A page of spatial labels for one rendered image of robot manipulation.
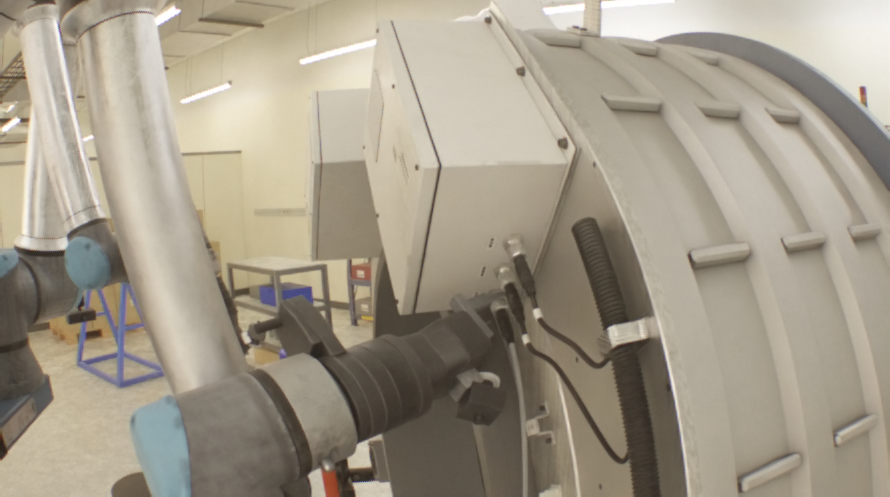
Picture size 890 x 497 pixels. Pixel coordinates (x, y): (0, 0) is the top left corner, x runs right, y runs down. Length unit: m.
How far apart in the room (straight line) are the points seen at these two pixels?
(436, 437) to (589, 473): 0.93
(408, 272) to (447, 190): 0.09
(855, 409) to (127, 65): 0.70
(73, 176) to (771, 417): 1.02
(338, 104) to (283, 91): 8.09
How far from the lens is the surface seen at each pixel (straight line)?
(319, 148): 1.09
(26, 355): 1.25
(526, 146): 0.51
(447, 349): 0.51
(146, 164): 0.52
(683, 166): 0.54
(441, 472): 1.45
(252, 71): 9.95
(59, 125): 1.09
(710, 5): 6.20
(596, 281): 0.44
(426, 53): 0.61
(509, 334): 0.58
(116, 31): 0.55
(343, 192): 1.15
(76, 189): 1.05
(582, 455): 0.55
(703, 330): 0.43
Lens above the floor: 1.64
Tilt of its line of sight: 4 degrees down
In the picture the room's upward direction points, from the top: 3 degrees counter-clockwise
